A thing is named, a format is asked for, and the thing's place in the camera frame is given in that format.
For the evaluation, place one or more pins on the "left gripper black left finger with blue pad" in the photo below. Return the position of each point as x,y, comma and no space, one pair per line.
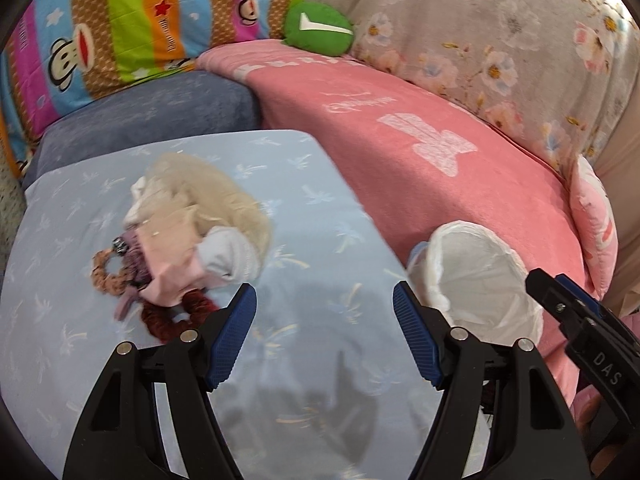
117,435

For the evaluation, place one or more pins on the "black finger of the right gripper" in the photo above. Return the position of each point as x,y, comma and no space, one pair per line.
609,361
627,329

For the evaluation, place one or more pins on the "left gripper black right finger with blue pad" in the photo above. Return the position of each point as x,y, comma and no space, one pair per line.
531,431

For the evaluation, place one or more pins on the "dark red velvet scrunchie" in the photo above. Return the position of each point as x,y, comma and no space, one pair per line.
167,323

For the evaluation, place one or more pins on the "grey white sock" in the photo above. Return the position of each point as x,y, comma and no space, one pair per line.
228,254

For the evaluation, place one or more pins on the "white lined trash bin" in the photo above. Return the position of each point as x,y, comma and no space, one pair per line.
477,281

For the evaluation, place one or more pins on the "small pink cartoon pillow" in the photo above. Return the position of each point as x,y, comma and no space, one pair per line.
593,215

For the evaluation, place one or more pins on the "light pink cloth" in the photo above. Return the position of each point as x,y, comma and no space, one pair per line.
168,240

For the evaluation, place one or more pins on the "white cloth under fur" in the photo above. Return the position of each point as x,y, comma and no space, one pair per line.
134,216

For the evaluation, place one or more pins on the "pink towel blanket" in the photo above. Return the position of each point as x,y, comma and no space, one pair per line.
414,160

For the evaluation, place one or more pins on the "cream fluffy fur piece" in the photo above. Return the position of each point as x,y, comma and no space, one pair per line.
180,180

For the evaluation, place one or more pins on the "grey floral quilt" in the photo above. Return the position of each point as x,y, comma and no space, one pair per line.
555,76

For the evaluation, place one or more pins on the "dark blue plush pillow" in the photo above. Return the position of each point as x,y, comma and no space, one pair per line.
174,107

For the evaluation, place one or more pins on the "green round check-mark cushion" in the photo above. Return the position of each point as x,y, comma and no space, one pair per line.
318,28

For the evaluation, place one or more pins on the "colourful striped monkey quilt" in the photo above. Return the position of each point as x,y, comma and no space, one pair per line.
65,54

